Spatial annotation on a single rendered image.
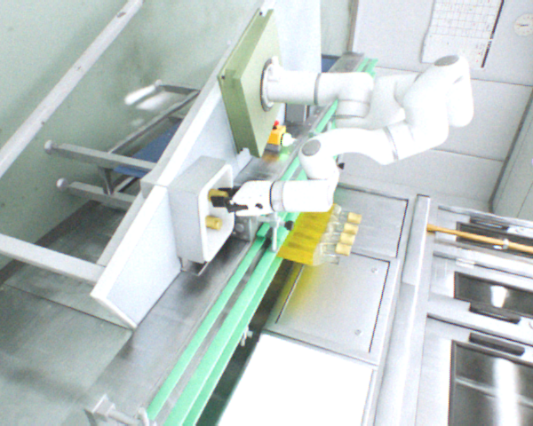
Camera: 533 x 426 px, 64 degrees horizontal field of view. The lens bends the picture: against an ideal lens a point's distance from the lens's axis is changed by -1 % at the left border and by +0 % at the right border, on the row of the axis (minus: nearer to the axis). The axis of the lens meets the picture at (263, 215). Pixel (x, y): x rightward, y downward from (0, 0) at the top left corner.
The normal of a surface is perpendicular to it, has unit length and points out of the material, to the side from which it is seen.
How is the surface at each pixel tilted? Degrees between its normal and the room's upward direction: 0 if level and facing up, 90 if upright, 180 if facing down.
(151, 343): 90
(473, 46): 90
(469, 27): 90
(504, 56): 90
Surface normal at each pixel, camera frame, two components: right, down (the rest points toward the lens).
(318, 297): 0.02, -0.81
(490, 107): -0.36, 0.54
